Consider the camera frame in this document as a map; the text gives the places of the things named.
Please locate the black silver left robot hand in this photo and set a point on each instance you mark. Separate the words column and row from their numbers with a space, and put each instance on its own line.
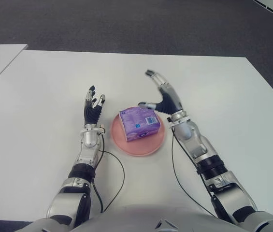
column 92, row 114

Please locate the purple tissue paper pack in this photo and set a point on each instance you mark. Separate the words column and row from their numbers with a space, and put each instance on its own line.
column 136, row 120

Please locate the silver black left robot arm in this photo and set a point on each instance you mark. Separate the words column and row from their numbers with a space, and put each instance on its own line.
column 89, row 140

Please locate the pink round plate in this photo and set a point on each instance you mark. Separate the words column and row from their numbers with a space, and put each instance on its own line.
column 138, row 148

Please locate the silver robot torso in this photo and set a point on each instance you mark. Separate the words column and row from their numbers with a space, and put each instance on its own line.
column 138, row 218

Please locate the white side table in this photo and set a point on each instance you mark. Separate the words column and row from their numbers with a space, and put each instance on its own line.
column 3, row 60

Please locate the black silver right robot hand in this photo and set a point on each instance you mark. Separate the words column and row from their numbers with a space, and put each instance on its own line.
column 170, row 101

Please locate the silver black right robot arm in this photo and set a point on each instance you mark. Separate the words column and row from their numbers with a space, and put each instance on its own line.
column 187, row 135

